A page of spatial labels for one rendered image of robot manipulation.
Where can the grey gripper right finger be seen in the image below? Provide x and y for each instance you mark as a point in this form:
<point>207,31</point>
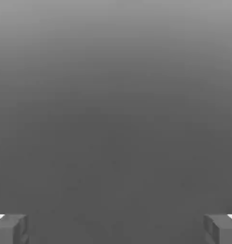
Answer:
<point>224,230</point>

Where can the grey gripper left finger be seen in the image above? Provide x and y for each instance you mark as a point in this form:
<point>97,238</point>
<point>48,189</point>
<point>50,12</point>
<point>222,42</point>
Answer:
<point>7,230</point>

